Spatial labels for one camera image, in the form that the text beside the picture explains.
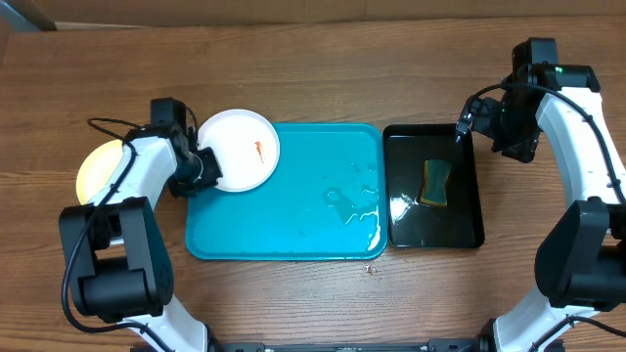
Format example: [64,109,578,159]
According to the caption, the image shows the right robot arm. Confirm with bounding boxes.
[456,37,625,351]

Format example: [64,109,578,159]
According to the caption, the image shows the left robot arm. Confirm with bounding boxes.
[59,123,222,351]

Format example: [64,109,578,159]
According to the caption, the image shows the teal plastic tray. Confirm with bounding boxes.
[186,123,387,261]

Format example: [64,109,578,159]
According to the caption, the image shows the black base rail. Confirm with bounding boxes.
[209,338,488,352]

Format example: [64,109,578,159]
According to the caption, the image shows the small debris on table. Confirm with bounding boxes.
[364,261,378,275]

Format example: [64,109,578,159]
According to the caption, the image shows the white plate with sauce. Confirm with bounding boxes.
[199,109,280,193]

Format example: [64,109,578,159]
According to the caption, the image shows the dark object top left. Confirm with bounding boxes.
[1,0,57,31]

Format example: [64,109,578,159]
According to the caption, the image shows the yellow plate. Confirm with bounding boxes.
[75,140,123,204]

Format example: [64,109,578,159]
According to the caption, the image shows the black tray with water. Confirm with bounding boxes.
[383,123,485,248]

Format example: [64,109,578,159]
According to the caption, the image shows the green yellow sponge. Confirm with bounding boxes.
[420,159,452,207]

